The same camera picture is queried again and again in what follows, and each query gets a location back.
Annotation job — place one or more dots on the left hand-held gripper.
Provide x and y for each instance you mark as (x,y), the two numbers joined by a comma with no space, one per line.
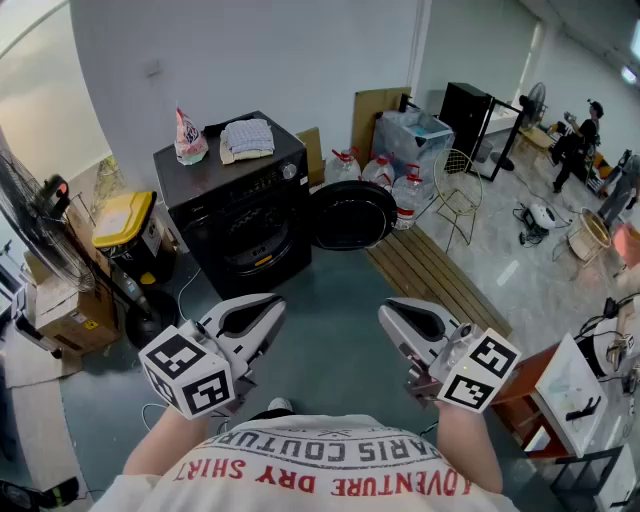
(185,370)

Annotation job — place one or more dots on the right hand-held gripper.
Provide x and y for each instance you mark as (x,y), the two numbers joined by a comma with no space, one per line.
(480,370)

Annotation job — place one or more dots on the round black washer door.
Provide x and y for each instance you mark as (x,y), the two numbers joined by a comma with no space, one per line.
(350,215)

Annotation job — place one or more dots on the person's left forearm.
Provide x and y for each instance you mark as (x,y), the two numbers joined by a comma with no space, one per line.
(160,442)

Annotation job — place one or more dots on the person's right forearm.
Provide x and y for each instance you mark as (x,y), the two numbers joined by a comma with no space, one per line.
(465,445)

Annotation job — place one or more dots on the black washing machine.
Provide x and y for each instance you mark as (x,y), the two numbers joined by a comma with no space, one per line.
(210,170)

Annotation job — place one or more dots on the wooden slatted platform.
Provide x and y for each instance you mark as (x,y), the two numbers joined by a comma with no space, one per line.
(435,280)

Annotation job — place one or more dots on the white sneaker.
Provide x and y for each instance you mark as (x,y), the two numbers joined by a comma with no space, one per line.
(280,403)

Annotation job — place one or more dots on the black trousers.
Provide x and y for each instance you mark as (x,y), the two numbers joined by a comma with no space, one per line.
(272,415)

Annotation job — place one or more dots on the red-brown wooden cabinet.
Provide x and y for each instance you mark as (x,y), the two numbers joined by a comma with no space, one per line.
(525,405)

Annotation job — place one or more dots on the black bin with yellow lid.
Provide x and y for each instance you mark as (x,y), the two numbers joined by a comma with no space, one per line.
(125,225)

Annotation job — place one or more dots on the white flat board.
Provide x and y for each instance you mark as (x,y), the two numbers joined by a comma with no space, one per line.
(570,390)

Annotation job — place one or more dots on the brown cardboard box yellow label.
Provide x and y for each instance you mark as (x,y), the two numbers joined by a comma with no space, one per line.
(80,325)

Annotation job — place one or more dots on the cream printed t-shirt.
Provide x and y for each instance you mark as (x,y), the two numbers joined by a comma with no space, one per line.
(310,480)

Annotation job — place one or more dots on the blue checkered folded cloth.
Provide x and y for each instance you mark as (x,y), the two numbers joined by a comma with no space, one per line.
(247,134)

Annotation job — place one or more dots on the clear plastic storage box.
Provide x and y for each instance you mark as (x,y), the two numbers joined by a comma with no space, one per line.
(412,137)

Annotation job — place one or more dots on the pink white detergent bag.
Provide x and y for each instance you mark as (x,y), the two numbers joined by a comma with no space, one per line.
(190,140)

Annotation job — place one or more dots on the gold round side table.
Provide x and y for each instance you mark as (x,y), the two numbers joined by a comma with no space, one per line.
(592,235)

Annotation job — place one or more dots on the black cabinet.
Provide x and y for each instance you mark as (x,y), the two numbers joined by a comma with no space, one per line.
(462,120)

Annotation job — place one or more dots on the brown cardboard sheet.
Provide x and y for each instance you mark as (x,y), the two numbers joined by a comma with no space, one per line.
(375,115)

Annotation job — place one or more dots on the black metal rack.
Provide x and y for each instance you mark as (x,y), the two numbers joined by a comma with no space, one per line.
(590,480)

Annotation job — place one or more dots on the black standing fan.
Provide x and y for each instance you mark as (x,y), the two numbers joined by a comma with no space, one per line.
(55,192)

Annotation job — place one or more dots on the black metal frame table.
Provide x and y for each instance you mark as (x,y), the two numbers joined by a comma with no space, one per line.
(505,107)

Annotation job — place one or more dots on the black pedestal fan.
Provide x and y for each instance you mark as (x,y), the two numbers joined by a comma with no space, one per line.
(535,100)

